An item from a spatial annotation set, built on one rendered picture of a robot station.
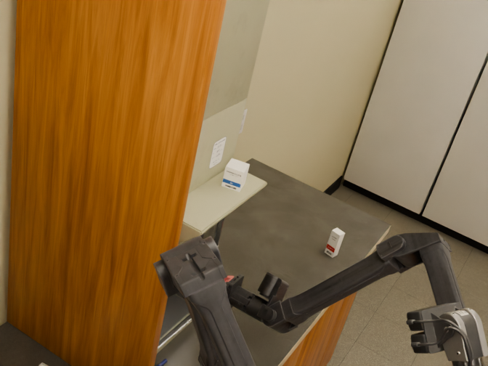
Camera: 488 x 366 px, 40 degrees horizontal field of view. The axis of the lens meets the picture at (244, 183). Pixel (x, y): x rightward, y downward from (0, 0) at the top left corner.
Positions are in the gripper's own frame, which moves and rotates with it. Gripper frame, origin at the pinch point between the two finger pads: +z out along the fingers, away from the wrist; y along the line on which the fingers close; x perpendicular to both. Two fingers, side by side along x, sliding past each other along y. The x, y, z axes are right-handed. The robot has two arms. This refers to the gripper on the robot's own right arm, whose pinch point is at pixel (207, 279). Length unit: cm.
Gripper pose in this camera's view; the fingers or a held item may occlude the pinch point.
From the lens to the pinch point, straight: 187.6
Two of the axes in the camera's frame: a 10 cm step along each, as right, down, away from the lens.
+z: -8.4, -4.1, 3.6
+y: 2.3, -8.6, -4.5
